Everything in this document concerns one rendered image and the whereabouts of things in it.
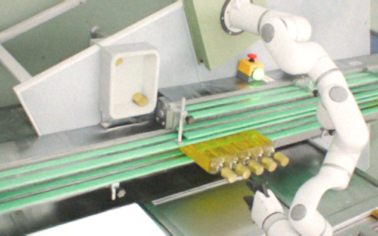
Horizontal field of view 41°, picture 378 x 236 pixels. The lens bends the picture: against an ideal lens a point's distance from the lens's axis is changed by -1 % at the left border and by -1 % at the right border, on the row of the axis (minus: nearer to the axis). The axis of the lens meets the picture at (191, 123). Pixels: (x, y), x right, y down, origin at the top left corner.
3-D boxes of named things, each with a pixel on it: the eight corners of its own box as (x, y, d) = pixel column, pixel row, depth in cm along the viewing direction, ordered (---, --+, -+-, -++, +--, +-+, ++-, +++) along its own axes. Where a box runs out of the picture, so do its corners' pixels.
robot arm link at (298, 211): (329, 177, 145) (302, 243, 138) (308, 153, 138) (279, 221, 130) (355, 181, 139) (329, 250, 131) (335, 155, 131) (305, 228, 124)
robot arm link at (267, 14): (277, 36, 173) (313, 48, 162) (249, 39, 165) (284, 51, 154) (282, 8, 169) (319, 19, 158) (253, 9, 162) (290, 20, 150)
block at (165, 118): (154, 122, 178) (164, 130, 173) (155, 97, 174) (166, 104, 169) (162, 119, 180) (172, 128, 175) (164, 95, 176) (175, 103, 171)
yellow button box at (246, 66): (235, 75, 201) (247, 82, 196) (238, 57, 198) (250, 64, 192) (249, 73, 205) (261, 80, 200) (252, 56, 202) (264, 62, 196)
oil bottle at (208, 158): (176, 148, 181) (212, 177, 166) (178, 134, 178) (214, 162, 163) (190, 144, 184) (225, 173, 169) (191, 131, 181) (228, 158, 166)
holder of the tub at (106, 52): (98, 123, 173) (108, 133, 167) (100, 46, 160) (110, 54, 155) (141, 115, 182) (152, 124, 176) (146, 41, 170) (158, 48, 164)
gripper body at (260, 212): (284, 237, 145) (267, 214, 154) (291, 209, 140) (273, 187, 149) (261, 242, 142) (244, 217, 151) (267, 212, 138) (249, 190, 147)
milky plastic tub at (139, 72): (98, 110, 170) (110, 120, 164) (100, 46, 160) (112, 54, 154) (143, 101, 179) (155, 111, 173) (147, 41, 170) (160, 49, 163)
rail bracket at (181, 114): (163, 134, 174) (184, 151, 165) (168, 89, 167) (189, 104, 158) (171, 133, 176) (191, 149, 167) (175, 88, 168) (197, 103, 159)
